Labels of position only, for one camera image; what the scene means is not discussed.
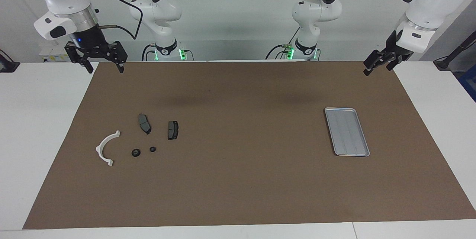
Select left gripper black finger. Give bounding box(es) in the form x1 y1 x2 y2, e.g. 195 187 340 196
386 57 403 72
363 50 389 76

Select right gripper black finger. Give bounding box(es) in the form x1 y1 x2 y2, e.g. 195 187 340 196
107 41 128 73
64 44 94 74

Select silver metal tray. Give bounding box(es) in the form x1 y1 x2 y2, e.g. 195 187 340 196
325 107 370 157

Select curved dark brake pad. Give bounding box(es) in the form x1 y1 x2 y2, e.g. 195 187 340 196
138 113 152 135

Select blue box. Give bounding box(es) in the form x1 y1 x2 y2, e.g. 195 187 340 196
458 74 476 102

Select rectangular dark brake pad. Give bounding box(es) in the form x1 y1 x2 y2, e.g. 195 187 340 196
167 120 179 141

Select brown table mat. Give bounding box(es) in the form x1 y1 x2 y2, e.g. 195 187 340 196
22 60 476 230

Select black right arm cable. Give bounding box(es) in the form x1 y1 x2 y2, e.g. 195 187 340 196
80 0 144 41

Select black base cable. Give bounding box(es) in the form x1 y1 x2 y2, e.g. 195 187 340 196
265 27 301 60
141 44 157 61

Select white wall socket box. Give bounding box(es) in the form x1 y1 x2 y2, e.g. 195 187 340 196
39 45 71 63

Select black clamp mount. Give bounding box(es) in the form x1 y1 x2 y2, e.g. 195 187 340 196
0 49 20 73

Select white semicircular bracket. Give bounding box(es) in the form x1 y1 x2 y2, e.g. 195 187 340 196
96 130 121 167

